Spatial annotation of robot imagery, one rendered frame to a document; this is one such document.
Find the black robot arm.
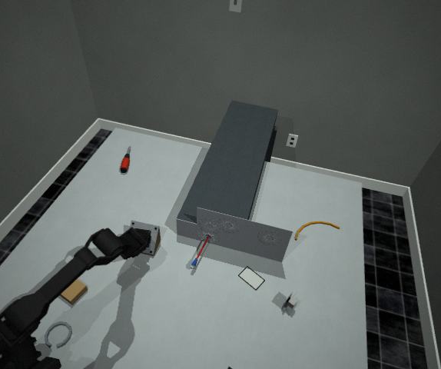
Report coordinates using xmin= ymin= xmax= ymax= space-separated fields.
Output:
xmin=0 ymin=227 xmax=151 ymax=369

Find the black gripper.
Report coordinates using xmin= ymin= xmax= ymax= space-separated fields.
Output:
xmin=4 ymin=335 xmax=61 ymax=369

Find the red and black screwdriver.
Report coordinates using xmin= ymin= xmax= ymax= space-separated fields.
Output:
xmin=120 ymin=146 xmax=131 ymax=173

